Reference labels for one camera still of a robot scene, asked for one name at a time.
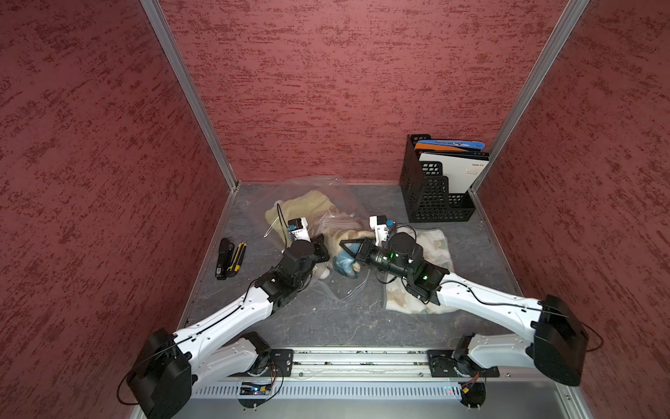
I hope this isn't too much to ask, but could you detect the orange folder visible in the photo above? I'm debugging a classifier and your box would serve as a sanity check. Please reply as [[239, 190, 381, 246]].
[[415, 141, 483, 153]]

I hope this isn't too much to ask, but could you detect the aluminium corner post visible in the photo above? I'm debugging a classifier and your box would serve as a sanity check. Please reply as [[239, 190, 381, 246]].
[[470, 0, 590, 196], [140, 0, 238, 192]]

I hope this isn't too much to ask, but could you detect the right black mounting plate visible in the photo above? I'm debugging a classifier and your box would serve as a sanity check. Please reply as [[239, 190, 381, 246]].
[[426, 350, 500, 379]]

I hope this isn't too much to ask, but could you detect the left aluminium corner post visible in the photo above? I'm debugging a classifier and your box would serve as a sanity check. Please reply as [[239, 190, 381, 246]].
[[140, 0, 238, 192]]

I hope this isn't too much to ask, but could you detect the right aluminium corner post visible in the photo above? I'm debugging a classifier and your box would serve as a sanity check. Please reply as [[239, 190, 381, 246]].
[[470, 0, 590, 196]]

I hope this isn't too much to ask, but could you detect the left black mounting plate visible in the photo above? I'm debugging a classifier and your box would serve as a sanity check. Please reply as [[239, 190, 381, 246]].
[[247, 348, 295, 377]]

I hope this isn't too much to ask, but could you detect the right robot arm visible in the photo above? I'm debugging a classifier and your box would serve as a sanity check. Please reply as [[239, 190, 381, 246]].
[[340, 232, 605, 387]]

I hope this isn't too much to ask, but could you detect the white bear-pattern blanket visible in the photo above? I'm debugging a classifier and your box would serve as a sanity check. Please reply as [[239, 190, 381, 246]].
[[384, 229, 458, 315]]

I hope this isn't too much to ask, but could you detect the white paper folder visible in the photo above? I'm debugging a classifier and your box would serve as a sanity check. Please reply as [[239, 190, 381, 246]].
[[419, 152, 490, 194]]

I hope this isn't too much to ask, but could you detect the left camera black cable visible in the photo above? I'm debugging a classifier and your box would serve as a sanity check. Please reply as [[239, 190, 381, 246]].
[[276, 203, 294, 252]]

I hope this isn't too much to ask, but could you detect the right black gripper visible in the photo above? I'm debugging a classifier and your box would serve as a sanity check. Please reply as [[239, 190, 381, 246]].
[[340, 237, 412, 280]]

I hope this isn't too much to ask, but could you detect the yellow black utility knife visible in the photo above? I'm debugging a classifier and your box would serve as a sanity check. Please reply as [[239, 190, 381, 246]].
[[226, 242, 247, 278]]

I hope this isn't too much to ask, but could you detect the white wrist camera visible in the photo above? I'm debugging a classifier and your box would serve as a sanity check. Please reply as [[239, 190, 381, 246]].
[[369, 216, 396, 248], [287, 218, 311, 243]]

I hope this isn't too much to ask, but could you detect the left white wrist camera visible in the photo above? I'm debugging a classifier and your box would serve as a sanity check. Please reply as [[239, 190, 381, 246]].
[[287, 218, 311, 243]]

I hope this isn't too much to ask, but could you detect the yellow fleece blanket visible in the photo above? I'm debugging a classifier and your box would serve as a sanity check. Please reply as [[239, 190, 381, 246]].
[[263, 190, 347, 250]]

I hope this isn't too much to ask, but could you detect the clear plastic vacuum bag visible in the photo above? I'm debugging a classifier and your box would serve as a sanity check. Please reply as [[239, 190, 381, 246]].
[[249, 176, 374, 302]]

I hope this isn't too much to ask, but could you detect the blue folder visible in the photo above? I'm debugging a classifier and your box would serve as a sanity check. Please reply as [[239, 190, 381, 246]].
[[422, 139, 485, 150]]

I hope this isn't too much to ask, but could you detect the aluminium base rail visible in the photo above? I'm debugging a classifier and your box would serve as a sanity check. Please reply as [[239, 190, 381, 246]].
[[151, 345, 572, 381]]

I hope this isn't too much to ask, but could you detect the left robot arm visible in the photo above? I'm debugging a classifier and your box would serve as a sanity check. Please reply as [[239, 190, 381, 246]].
[[123, 235, 330, 418]]

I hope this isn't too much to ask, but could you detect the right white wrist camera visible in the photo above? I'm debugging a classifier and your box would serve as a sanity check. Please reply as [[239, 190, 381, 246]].
[[369, 216, 396, 248]]

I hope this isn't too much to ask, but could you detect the black mesh file organizer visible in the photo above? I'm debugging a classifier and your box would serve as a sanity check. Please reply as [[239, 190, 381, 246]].
[[400, 134, 476, 223]]

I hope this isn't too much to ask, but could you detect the black mounting plate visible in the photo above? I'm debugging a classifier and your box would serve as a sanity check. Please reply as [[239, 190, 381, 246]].
[[426, 350, 500, 379], [247, 348, 295, 377]]

